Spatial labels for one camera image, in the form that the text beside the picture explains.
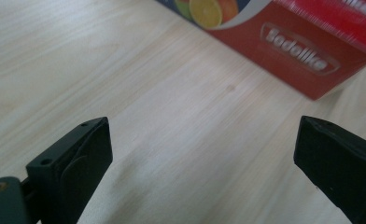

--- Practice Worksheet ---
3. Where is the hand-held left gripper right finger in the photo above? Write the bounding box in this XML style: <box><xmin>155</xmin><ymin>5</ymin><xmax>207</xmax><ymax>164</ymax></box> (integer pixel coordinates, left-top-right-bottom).
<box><xmin>293</xmin><ymin>115</ymin><xmax>366</xmax><ymax>224</ymax></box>

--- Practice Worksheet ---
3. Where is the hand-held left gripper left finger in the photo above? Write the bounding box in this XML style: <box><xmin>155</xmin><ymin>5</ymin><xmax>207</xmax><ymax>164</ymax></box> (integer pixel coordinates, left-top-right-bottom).
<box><xmin>25</xmin><ymin>116</ymin><xmax>114</xmax><ymax>224</ymax></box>

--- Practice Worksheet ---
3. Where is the red fruit-print carton box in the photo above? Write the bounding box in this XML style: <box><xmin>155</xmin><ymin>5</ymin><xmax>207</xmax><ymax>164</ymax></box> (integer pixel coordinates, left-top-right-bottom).
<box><xmin>155</xmin><ymin>0</ymin><xmax>366</xmax><ymax>101</ymax></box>

